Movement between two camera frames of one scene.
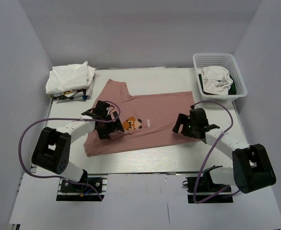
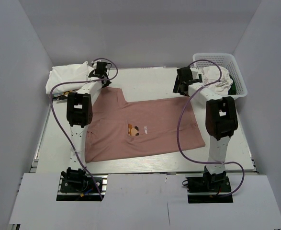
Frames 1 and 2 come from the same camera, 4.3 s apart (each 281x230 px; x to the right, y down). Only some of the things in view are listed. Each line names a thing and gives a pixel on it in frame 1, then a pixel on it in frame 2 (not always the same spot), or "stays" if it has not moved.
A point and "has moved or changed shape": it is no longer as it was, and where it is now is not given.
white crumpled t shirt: [217, 80] stays
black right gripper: [183, 119] to [176, 85]
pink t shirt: [148, 120] has moved or changed shape
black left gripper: [114, 127] to [108, 83]
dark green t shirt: [232, 91] stays
